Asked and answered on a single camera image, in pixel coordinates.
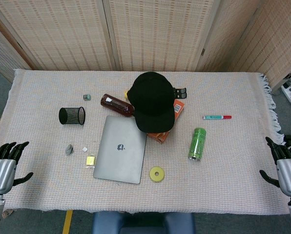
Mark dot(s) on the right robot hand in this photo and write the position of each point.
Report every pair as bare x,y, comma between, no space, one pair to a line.
290,174

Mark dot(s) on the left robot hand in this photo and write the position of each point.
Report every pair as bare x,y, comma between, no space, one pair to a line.
2,174

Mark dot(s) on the black baseball cap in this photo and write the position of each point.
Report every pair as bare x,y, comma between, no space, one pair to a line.
151,100

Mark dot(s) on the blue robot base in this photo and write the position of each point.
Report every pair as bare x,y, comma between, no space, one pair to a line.
143,223

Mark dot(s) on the pink woven tablecloth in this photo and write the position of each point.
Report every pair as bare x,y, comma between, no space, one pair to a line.
50,185

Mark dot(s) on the grey stone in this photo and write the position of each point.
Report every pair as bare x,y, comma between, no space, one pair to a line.
69,149

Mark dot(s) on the yellow floor tape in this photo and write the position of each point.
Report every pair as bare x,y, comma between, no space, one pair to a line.
68,221

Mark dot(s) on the small white eraser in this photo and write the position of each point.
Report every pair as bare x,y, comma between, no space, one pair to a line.
84,149

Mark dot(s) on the yellow sticky note pad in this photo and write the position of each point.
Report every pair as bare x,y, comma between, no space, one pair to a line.
90,161

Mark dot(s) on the black mesh pen holder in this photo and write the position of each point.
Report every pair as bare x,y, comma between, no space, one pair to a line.
71,116

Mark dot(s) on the teal marker with red cap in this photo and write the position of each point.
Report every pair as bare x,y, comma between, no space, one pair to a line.
215,117

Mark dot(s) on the green energy drink can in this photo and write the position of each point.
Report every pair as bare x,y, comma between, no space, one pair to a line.
197,143

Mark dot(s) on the small grey-green cube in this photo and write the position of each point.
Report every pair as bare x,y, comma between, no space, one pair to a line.
87,97

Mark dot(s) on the grey laptop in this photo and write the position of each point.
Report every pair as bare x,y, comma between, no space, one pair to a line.
121,151

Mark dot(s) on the orange cardboard box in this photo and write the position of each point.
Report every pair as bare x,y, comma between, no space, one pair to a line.
178,108

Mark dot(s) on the brown tea bottle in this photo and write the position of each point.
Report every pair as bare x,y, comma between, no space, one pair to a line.
116,104

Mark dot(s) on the yellow disc with hole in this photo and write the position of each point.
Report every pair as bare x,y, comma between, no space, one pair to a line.
157,174

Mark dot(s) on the woven folding screen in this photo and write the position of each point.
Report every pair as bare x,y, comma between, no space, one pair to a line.
62,34

